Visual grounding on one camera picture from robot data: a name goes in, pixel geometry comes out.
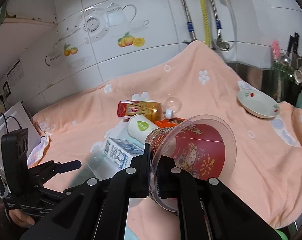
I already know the red clear-lidded snack cup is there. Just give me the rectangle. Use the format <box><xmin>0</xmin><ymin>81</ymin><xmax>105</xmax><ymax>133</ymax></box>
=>
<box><xmin>146</xmin><ymin>114</ymin><xmax>237</xmax><ymax>212</ymax></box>

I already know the grey paper trash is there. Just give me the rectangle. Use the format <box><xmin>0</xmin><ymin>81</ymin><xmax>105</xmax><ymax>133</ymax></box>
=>
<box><xmin>27</xmin><ymin>136</ymin><xmax>49</xmax><ymax>168</ymax></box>

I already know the person's left hand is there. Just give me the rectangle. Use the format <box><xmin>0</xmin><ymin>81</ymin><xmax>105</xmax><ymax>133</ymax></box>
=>
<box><xmin>9</xmin><ymin>210</ymin><xmax>35</xmax><ymax>228</ymax></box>

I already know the white blue small carton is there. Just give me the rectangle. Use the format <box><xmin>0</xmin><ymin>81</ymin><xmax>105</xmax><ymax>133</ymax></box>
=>
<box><xmin>104</xmin><ymin>137</ymin><xmax>144</xmax><ymax>170</ymax></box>

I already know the clear plastic bottle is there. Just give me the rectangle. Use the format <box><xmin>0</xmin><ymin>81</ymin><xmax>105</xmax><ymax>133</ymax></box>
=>
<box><xmin>86</xmin><ymin>148</ymin><xmax>119</xmax><ymax>180</ymax></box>

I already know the white paper cup green logo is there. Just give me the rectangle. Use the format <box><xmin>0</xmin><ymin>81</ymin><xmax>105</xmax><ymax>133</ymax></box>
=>
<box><xmin>128</xmin><ymin>114</ymin><xmax>159</xmax><ymax>144</ymax></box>

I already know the orange sachet with cap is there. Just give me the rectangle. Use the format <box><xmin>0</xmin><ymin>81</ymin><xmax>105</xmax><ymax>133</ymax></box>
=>
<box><xmin>154</xmin><ymin>109</ymin><xmax>185</xmax><ymax>128</ymax></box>

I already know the red gold drink can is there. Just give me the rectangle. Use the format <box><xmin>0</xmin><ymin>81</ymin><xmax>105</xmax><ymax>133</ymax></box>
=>
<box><xmin>117</xmin><ymin>101</ymin><xmax>163</xmax><ymax>121</ymax></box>

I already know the peach flower-print towel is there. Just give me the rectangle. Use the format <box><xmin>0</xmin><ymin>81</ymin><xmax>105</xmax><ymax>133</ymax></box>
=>
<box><xmin>23</xmin><ymin>42</ymin><xmax>302</xmax><ymax>239</ymax></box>

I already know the white ceramic saucer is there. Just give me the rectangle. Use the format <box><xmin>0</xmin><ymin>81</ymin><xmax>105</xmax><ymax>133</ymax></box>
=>
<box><xmin>237</xmin><ymin>89</ymin><xmax>280</xmax><ymax>119</ymax></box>

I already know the green perforated plastic basket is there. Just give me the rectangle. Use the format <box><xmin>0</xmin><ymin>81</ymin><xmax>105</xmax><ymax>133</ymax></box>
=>
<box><xmin>275</xmin><ymin>230</ymin><xmax>288</xmax><ymax>240</ymax></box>

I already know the green glass utensil jar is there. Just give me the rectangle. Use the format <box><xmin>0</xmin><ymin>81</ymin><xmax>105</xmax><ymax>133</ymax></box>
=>
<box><xmin>271</xmin><ymin>61</ymin><xmax>301</xmax><ymax>106</ymax></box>

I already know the pink brush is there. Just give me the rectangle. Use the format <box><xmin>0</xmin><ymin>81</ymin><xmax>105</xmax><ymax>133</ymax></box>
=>
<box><xmin>272</xmin><ymin>40</ymin><xmax>281</xmax><ymax>61</ymax></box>

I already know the right braided steel hose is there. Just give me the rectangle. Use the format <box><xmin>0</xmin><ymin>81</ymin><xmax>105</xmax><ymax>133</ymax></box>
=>
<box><xmin>205</xmin><ymin>0</ymin><xmax>231</xmax><ymax>52</ymax></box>

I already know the braided steel hose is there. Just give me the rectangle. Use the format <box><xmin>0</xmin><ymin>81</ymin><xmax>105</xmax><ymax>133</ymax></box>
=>
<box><xmin>205</xmin><ymin>0</ymin><xmax>231</xmax><ymax>52</ymax></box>
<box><xmin>173</xmin><ymin>0</ymin><xmax>198</xmax><ymax>42</ymax></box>

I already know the left braided steel hose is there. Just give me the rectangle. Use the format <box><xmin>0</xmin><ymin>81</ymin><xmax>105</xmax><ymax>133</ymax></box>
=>
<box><xmin>173</xmin><ymin>0</ymin><xmax>198</xmax><ymax>42</ymax></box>

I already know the yellow gas hose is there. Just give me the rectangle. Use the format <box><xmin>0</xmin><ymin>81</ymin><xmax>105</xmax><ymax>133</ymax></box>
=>
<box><xmin>199</xmin><ymin>0</ymin><xmax>211</xmax><ymax>48</ymax></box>

